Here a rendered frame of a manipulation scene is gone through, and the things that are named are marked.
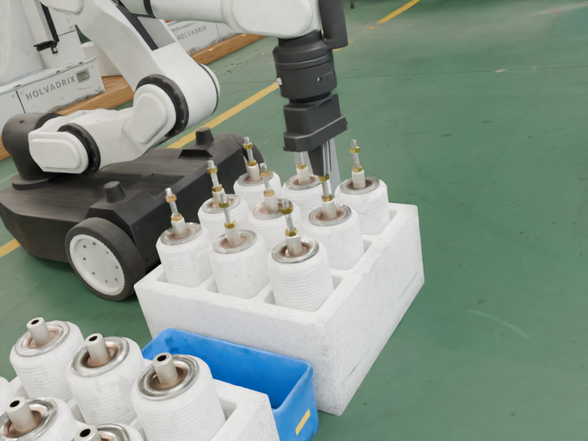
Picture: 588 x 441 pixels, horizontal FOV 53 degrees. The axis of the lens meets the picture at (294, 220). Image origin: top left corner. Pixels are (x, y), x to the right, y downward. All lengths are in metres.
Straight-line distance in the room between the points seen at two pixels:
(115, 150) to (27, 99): 1.59
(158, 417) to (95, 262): 0.76
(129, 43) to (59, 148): 0.39
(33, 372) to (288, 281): 0.37
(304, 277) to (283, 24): 0.36
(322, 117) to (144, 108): 0.54
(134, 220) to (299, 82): 0.62
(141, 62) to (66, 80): 1.89
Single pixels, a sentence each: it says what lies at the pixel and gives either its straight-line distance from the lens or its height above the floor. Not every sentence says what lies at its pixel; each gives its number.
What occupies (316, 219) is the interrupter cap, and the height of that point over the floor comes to 0.25.
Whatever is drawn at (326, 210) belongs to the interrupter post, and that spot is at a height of 0.27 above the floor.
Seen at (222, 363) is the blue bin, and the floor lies 0.07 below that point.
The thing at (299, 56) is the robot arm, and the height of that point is 0.53.
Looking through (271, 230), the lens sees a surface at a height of 0.23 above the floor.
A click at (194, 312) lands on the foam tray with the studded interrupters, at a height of 0.15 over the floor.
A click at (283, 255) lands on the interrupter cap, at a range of 0.90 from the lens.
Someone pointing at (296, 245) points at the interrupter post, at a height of 0.27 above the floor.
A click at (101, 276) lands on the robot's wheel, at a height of 0.06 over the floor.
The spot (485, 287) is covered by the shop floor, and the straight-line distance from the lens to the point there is 1.23.
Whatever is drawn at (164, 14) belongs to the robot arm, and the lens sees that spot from 0.93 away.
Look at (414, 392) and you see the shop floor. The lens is 1.00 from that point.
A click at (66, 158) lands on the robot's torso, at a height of 0.27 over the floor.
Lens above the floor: 0.70
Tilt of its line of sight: 26 degrees down
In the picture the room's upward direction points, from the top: 11 degrees counter-clockwise
